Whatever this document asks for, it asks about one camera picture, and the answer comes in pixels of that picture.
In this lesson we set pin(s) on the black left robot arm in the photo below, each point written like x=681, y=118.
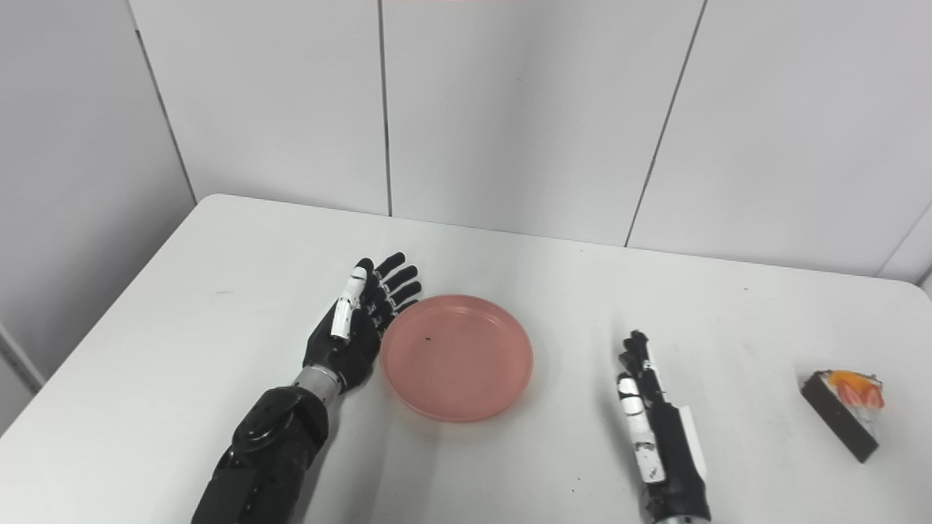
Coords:
x=269, y=451

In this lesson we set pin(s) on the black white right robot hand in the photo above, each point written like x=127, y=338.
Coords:
x=681, y=466

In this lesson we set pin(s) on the cake slice with fruit topping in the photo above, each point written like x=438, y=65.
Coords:
x=837, y=411

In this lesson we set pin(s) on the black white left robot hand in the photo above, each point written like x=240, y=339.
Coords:
x=346, y=356

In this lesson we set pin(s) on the pink round plate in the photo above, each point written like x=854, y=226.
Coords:
x=459, y=360

